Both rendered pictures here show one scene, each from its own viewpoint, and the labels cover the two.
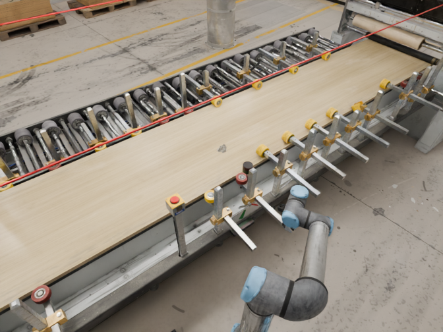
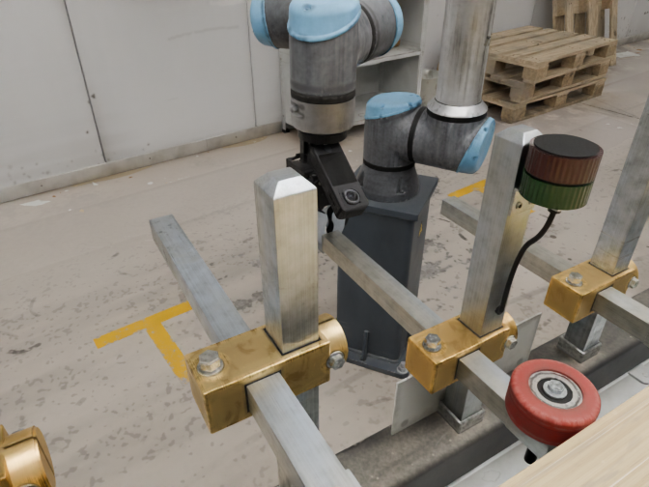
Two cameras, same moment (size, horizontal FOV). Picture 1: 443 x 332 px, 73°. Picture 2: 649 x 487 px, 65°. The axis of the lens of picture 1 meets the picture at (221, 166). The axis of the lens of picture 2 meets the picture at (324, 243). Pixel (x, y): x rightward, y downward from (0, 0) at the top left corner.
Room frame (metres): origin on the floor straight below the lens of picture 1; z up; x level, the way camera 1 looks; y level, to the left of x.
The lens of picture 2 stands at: (1.66, -0.31, 1.28)
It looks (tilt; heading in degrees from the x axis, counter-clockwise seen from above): 33 degrees down; 187
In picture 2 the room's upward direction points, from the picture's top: straight up
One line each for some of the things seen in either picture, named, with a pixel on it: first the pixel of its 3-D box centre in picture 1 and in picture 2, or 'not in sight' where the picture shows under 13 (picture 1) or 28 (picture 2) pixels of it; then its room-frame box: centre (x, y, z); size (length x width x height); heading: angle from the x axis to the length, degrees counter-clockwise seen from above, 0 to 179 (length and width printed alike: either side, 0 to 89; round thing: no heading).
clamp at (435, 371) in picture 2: (252, 196); (465, 346); (1.20, -0.20, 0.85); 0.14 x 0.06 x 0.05; 128
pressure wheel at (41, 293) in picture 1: (44, 297); not in sight; (0.54, 0.85, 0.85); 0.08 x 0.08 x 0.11
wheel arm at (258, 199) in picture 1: (261, 201); (416, 320); (1.16, -0.26, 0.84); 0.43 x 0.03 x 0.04; 38
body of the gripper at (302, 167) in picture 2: not in sight; (319, 162); (0.96, -0.41, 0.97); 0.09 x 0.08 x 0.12; 38
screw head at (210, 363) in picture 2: not in sight; (210, 361); (1.38, -0.44, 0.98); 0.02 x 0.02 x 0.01
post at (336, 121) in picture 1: (328, 142); not in sight; (1.64, -0.78, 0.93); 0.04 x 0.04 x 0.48; 38
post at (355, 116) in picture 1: (347, 136); not in sight; (1.80, -0.97, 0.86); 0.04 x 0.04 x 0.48; 38
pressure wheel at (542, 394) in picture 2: (241, 182); (542, 424); (1.31, -0.14, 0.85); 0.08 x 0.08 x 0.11
